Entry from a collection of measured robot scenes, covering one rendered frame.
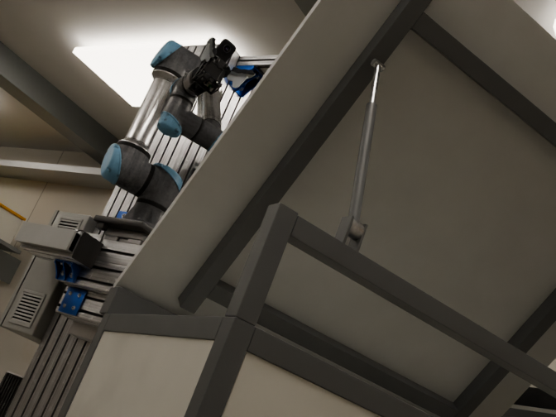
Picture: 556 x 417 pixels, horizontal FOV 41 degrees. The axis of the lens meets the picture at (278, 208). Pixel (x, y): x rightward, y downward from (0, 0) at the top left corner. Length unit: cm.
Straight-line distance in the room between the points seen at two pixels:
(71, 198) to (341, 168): 519
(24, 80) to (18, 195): 185
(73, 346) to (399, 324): 116
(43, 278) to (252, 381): 171
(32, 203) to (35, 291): 434
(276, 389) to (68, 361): 148
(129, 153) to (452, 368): 117
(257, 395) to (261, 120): 65
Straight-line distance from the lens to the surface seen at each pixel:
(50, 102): 585
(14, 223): 660
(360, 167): 137
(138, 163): 240
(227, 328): 116
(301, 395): 123
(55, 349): 267
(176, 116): 221
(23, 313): 279
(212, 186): 163
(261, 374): 118
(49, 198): 696
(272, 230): 119
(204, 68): 209
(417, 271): 189
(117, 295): 169
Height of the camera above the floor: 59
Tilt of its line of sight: 19 degrees up
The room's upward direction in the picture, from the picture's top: 21 degrees clockwise
